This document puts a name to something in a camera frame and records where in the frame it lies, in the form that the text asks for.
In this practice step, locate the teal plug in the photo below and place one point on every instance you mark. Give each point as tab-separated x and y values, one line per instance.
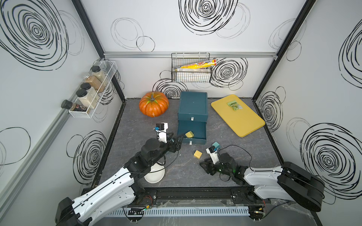
216	145

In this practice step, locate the grey slotted cable duct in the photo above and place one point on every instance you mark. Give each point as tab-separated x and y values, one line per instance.
182	212

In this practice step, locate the black wire basket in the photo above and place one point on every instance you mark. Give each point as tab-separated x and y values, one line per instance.
178	59

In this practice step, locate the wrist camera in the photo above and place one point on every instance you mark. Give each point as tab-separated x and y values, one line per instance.
161	131
213	152

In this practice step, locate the white spice jar middle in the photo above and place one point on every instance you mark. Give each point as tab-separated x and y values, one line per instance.
86	86

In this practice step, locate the white spice jar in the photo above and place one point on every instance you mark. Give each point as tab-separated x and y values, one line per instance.
87	99
86	86

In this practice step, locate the orange pumpkin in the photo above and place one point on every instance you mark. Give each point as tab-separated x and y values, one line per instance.
154	104

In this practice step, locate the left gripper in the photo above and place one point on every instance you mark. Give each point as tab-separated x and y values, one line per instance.
176	145

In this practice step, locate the yellow cutting board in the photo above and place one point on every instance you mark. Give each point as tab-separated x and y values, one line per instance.
238	115

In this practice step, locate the clear acrylic spice shelf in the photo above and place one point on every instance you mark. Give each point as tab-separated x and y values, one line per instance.
106	97

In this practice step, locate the teal drawer cabinet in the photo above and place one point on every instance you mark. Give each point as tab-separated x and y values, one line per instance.
193	116

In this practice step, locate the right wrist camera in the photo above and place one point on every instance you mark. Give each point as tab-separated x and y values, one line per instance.
213	152

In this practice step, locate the spice jar far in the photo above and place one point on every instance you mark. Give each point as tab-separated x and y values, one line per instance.
98	73

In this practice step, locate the dark spice jar lying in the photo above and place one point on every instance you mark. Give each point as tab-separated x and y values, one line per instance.
73	106

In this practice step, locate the yellow plug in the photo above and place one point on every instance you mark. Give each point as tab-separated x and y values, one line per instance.
197	154
189	134

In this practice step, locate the brown spice jar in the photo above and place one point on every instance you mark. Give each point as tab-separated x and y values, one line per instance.
94	82

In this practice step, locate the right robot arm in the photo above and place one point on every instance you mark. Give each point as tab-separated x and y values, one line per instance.
287	182

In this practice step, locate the white spice jar near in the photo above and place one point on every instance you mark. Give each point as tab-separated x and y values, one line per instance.
87	99

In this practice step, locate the yellow tube package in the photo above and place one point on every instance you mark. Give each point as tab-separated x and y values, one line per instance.
199	65

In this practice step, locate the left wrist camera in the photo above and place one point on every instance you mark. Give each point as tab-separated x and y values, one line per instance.
161	131

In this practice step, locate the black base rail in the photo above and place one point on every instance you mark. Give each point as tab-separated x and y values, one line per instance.
237	194

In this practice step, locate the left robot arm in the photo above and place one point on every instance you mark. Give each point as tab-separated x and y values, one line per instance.
119	190

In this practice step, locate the white bowl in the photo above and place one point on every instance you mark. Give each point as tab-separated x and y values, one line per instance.
156	174

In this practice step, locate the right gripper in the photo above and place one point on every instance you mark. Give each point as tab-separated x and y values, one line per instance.
209	166

